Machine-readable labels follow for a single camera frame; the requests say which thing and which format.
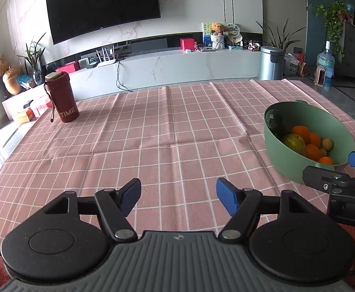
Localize red bag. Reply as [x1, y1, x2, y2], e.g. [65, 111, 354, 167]
[297, 54, 308, 77]

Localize green pear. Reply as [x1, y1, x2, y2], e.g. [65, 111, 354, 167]
[282, 133, 306, 155]

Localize blue water jug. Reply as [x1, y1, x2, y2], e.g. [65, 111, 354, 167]
[317, 41, 336, 86]

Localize small painted picture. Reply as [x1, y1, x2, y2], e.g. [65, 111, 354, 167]
[202, 23, 215, 49]

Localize black power cable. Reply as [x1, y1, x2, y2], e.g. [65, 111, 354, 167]
[116, 61, 134, 92]

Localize white plastic bag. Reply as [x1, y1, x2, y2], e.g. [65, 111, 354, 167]
[284, 53, 301, 76]

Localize red tumbler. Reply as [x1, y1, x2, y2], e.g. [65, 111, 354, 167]
[44, 71, 80, 124]

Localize silver trash can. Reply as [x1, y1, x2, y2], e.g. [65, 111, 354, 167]
[259, 46, 286, 81]

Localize long-leaf potted plant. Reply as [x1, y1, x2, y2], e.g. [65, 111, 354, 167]
[255, 18, 306, 56]

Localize white fabric pot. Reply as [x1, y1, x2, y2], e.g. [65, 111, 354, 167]
[211, 34, 225, 50]

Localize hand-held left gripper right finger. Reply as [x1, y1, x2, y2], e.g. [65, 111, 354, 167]
[215, 177, 316, 241]

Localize white router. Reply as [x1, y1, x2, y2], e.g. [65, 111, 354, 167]
[95, 46, 118, 68]

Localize green bowl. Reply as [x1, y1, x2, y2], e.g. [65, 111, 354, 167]
[263, 100, 355, 186]

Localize decorative plate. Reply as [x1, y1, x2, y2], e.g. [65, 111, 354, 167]
[223, 22, 243, 42]

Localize trailing pothos plant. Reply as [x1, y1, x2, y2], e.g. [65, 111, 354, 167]
[313, 1, 349, 56]

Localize small orange box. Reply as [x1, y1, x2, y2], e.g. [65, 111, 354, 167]
[13, 109, 34, 124]

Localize green plant in vase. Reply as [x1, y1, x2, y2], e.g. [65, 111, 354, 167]
[17, 32, 47, 85]

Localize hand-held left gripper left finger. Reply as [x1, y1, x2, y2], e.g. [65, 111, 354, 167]
[44, 178, 142, 242]

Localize brown teddy bear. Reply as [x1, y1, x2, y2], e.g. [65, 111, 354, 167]
[209, 23, 230, 36]

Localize green cucumber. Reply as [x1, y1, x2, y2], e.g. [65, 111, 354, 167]
[266, 109, 283, 136]

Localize white marble media console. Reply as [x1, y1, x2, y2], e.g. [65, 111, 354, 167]
[44, 32, 263, 101]

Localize dried flowers in gold vase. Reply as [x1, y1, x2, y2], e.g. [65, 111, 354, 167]
[0, 55, 23, 96]

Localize black television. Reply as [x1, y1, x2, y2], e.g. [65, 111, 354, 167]
[45, 0, 161, 46]

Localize pink checked tablecloth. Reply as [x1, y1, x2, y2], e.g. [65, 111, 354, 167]
[0, 79, 355, 257]

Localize flat red box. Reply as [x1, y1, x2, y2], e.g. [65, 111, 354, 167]
[57, 62, 79, 73]

